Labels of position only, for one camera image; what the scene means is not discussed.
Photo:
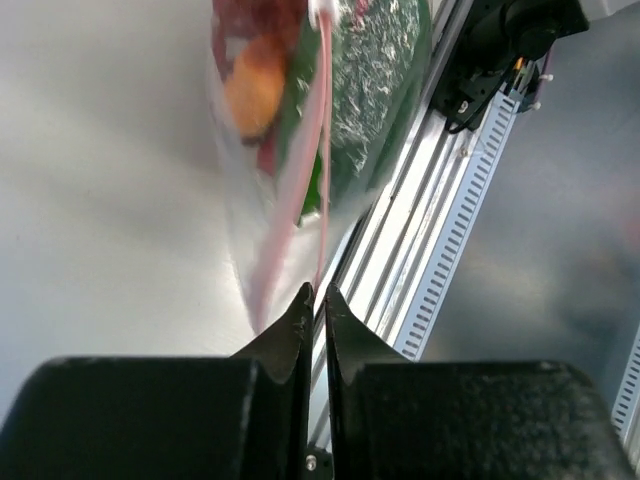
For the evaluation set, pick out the white slotted cable duct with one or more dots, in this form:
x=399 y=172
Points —
x=477 y=161

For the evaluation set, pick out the clear pink-dotted zip bag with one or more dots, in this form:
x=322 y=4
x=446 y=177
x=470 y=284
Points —
x=283 y=231

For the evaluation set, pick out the red toy lobster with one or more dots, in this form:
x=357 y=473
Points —
x=251 y=18

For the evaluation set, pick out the yellow toy mango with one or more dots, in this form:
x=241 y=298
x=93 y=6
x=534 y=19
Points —
x=255 y=87

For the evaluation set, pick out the aluminium mounting rail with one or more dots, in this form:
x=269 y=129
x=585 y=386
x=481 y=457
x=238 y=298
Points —
x=372 y=263

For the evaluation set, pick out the green toy cucumber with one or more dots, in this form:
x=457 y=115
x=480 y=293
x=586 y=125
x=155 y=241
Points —
x=381 y=54

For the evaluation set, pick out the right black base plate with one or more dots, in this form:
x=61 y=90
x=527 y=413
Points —
x=470 y=77

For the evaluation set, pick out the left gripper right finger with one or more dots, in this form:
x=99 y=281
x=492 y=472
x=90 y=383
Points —
x=392 y=418

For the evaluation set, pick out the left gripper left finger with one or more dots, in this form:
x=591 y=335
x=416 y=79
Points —
x=105 y=417

